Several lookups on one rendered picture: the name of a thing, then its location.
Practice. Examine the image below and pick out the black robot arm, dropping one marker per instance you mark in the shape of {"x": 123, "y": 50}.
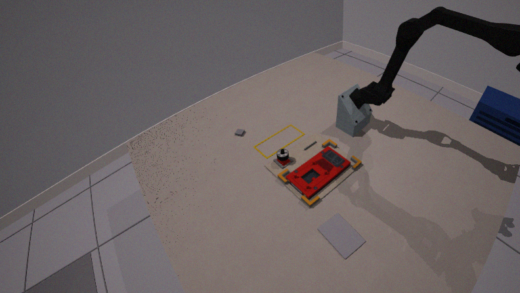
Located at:
{"x": 502, "y": 36}

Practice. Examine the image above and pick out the black and grey wheel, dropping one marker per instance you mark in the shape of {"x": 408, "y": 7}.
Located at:
{"x": 282, "y": 157}

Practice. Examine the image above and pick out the grey rectangular flat panel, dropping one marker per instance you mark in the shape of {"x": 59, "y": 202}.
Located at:
{"x": 341, "y": 235}

